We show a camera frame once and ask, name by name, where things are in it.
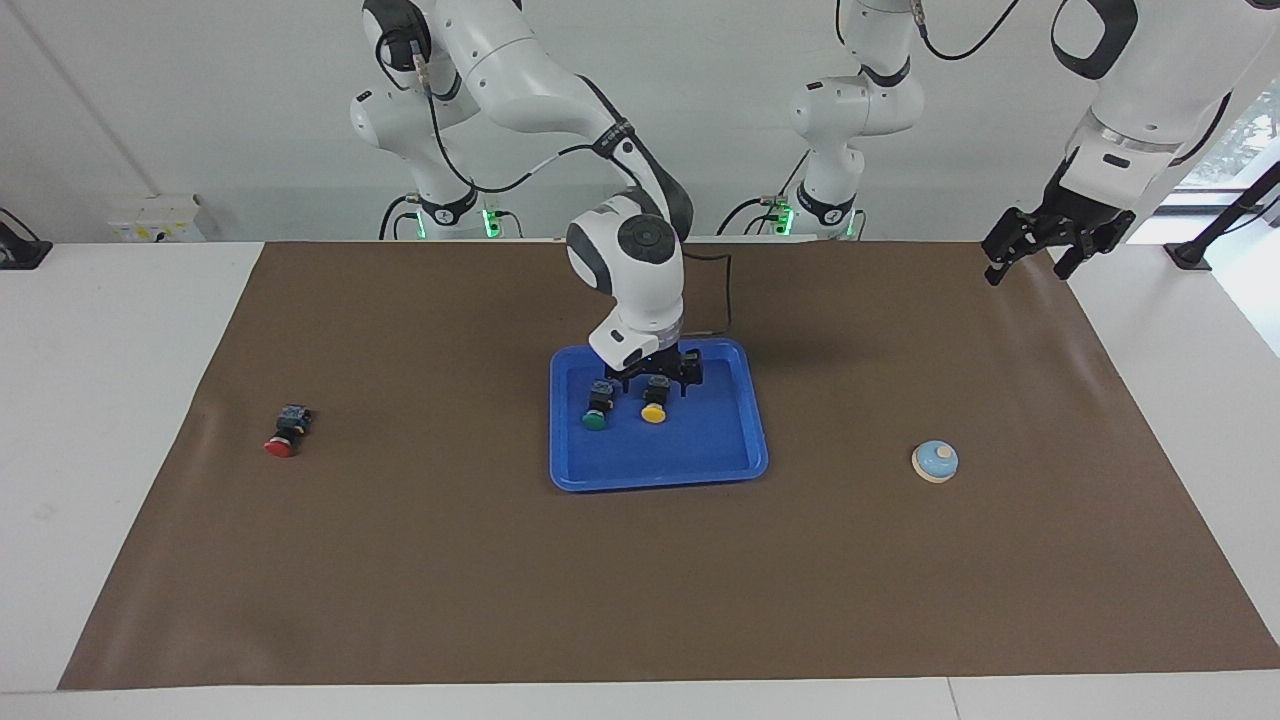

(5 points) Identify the black angled stand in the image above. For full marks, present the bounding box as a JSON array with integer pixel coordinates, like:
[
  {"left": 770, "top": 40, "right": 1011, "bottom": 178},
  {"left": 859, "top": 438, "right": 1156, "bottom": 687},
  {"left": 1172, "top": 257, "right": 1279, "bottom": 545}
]
[{"left": 1163, "top": 160, "right": 1280, "bottom": 273}]

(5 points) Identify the white wall outlet box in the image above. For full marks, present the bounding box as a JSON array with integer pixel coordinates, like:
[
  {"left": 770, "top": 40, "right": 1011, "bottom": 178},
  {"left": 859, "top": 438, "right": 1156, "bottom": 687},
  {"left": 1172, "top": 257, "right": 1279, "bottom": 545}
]
[{"left": 105, "top": 194, "right": 206, "bottom": 243}]

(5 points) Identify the red push button switch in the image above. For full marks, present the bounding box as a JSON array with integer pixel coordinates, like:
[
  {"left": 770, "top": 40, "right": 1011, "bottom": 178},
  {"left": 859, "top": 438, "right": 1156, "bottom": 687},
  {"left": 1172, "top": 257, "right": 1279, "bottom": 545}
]
[{"left": 264, "top": 404, "right": 314, "bottom": 460}]

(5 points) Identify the black base cable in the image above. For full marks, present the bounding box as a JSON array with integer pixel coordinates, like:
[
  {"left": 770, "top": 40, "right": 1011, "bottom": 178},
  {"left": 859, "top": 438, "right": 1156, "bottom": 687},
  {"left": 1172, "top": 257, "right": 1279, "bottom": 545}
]
[
  {"left": 716, "top": 150, "right": 813, "bottom": 237},
  {"left": 378, "top": 193, "right": 421, "bottom": 241}
]

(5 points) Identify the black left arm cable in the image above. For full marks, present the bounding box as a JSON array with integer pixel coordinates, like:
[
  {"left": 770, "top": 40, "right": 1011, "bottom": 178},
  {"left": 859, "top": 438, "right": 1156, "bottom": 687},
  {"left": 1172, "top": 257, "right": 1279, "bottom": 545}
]
[{"left": 912, "top": 0, "right": 1233, "bottom": 166}]

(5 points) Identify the black table clamp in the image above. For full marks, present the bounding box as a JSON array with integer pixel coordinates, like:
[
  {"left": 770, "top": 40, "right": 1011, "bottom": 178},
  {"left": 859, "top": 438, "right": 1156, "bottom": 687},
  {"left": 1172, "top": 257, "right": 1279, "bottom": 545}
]
[{"left": 0, "top": 207, "right": 53, "bottom": 271}]

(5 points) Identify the brown table mat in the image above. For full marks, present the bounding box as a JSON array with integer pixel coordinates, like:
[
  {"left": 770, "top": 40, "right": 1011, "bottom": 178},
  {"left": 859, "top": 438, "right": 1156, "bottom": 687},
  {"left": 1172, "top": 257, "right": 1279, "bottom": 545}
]
[{"left": 57, "top": 238, "right": 1280, "bottom": 691}]

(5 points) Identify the blue plastic tray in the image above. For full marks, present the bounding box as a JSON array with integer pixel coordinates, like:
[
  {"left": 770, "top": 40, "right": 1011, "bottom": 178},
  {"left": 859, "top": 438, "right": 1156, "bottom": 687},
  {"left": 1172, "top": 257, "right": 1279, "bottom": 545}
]
[{"left": 548, "top": 338, "right": 770, "bottom": 493}]

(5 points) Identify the light blue service bell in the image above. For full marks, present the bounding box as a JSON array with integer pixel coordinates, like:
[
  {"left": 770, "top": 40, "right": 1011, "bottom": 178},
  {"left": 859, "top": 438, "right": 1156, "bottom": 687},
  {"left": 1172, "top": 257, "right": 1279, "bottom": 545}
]
[{"left": 911, "top": 440, "right": 960, "bottom": 485}]

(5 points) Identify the window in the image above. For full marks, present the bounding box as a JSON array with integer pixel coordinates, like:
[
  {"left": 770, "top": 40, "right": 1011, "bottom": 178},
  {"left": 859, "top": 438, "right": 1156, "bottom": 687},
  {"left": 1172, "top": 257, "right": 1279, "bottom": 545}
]
[{"left": 1175, "top": 80, "right": 1280, "bottom": 211}]

